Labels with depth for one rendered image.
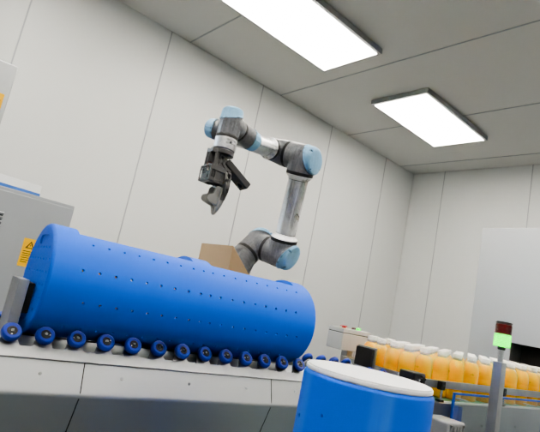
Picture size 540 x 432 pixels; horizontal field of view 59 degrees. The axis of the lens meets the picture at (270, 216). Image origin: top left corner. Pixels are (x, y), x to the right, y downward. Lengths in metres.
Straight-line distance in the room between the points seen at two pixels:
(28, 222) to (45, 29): 2.00
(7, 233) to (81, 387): 1.55
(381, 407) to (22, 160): 3.50
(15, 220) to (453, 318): 5.26
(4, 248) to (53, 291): 1.52
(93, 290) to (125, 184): 3.11
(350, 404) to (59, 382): 0.69
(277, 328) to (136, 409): 0.48
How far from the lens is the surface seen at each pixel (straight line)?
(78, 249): 1.29
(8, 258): 2.76
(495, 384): 2.20
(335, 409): 1.02
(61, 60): 4.33
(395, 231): 7.00
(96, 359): 1.33
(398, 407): 1.02
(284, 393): 1.65
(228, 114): 1.61
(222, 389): 1.51
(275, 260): 2.03
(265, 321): 1.53
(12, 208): 2.76
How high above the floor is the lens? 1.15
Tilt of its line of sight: 10 degrees up
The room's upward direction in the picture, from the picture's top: 12 degrees clockwise
